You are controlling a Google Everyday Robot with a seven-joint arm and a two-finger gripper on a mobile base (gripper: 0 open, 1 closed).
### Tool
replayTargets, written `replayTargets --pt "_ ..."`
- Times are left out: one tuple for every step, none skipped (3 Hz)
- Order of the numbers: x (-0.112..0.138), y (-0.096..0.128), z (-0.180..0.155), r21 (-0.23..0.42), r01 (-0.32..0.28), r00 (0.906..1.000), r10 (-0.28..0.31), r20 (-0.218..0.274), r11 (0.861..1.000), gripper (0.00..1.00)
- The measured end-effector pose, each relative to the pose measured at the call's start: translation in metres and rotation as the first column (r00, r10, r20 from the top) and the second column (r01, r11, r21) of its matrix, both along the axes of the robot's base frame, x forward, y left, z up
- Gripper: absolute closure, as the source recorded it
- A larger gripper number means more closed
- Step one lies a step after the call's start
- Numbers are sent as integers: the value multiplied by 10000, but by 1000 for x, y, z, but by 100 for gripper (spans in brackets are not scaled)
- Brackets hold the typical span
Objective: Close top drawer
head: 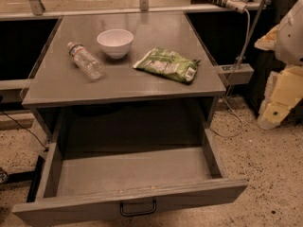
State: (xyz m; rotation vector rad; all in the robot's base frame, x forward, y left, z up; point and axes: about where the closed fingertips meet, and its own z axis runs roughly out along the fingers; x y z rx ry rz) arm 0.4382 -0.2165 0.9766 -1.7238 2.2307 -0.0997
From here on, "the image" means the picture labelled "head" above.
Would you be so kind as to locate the dark cabinet at right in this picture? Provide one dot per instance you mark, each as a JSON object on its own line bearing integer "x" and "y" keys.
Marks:
{"x": 264, "y": 62}

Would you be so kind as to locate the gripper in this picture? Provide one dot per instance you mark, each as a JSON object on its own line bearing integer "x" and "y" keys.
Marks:
{"x": 291, "y": 38}

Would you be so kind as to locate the grey top drawer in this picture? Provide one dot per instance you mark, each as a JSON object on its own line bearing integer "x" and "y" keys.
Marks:
{"x": 95, "y": 164}

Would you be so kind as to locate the metal stand rod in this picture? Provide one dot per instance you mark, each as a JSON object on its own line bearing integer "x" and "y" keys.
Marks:
{"x": 252, "y": 27}

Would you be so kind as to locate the clear plastic water bottle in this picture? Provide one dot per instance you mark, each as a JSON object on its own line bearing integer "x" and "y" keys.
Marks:
{"x": 87, "y": 62}

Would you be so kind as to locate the white ceramic bowl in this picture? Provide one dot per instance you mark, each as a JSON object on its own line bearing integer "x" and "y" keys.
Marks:
{"x": 115, "y": 43}

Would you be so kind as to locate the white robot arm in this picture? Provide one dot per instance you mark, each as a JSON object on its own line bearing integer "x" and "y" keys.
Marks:
{"x": 289, "y": 45}

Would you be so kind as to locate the black drawer handle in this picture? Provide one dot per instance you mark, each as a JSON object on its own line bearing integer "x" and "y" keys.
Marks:
{"x": 135, "y": 209}

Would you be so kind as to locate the grey drawer cabinet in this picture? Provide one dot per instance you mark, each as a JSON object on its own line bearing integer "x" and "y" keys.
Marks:
{"x": 60, "y": 87}

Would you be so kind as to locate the grey power strip box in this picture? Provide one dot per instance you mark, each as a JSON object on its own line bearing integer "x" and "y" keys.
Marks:
{"x": 231, "y": 76}

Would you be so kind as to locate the green chip bag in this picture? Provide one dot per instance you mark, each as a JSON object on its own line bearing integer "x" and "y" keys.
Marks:
{"x": 168, "y": 64}

